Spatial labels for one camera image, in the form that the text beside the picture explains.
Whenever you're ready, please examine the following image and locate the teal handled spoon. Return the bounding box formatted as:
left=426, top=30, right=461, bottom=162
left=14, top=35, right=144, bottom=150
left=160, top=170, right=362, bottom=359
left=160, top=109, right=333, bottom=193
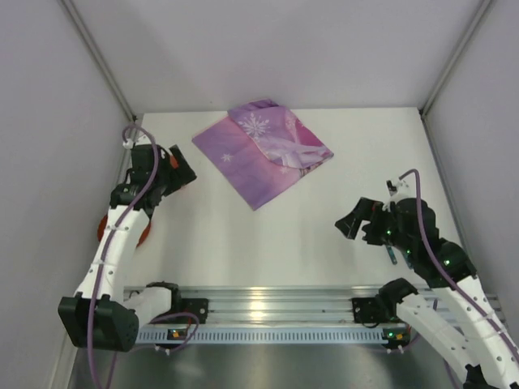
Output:
left=385, top=243, right=397, bottom=265

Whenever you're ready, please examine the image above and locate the red plastic plate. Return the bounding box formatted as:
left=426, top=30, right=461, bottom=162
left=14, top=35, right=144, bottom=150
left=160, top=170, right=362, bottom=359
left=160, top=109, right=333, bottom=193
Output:
left=97, top=214, right=152, bottom=247

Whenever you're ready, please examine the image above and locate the purple Frozen placemat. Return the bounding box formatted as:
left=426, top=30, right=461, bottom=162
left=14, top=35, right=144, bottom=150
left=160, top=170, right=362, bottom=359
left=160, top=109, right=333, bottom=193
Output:
left=192, top=99, right=333, bottom=211

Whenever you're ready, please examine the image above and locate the pink plastic cup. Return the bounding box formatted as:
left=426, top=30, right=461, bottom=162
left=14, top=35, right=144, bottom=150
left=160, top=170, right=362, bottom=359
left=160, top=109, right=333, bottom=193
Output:
left=161, top=147, right=179, bottom=169

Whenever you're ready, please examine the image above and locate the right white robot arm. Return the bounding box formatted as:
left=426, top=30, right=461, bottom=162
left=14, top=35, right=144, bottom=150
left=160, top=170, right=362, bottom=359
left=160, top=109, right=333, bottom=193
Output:
left=335, top=198, right=518, bottom=388

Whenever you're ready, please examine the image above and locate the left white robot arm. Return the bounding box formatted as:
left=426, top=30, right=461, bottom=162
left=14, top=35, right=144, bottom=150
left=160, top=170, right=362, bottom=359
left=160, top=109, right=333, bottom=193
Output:
left=58, top=138, right=196, bottom=352

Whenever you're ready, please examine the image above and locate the aluminium mounting rail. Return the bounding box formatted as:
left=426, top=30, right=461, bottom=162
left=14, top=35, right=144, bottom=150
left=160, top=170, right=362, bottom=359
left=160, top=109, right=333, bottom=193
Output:
left=121, top=284, right=502, bottom=325

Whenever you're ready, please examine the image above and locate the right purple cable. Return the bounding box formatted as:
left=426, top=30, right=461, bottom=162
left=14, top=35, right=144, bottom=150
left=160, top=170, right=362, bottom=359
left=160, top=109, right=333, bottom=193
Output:
left=399, top=169, right=519, bottom=365

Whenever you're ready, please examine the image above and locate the perforated cable duct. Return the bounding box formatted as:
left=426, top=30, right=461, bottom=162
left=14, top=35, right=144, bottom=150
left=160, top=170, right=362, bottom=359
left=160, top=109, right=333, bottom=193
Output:
left=136, top=327, right=410, bottom=345

